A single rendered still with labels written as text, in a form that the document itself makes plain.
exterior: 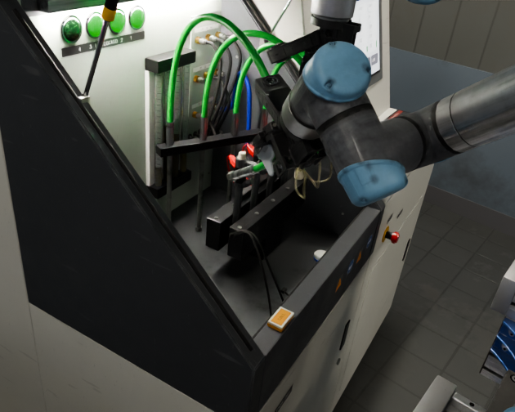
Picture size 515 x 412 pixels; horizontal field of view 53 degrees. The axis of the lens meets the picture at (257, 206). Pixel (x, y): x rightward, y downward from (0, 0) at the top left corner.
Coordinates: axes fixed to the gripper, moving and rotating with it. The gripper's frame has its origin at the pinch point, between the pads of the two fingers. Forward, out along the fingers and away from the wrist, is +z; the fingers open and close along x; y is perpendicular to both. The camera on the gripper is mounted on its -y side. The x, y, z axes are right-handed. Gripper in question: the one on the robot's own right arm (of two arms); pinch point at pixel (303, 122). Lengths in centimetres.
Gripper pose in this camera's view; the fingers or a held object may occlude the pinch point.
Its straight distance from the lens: 103.0
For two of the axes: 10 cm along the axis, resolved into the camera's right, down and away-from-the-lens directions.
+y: 8.6, 3.3, -3.9
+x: 5.0, -4.0, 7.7
